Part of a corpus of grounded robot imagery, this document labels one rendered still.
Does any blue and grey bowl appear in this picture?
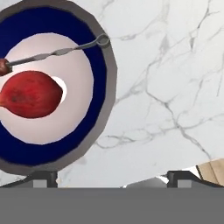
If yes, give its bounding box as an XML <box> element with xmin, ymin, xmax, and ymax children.
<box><xmin>0</xmin><ymin>0</ymin><xmax>118</xmax><ymax>177</ymax></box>

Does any metal kebab skewer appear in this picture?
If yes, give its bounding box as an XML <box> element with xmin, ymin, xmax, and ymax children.
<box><xmin>0</xmin><ymin>33</ymin><xmax>111</xmax><ymax>76</ymax></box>

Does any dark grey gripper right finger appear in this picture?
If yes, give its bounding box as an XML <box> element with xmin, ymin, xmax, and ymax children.
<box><xmin>166</xmin><ymin>170</ymin><xmax>223</xmax><ymax>189</ymax></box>

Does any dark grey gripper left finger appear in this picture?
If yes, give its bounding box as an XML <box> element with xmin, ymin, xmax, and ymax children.
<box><xmin>2</xmin><ymin>171</ymin><xmax>59</xmax><ymax>189</ymax></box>

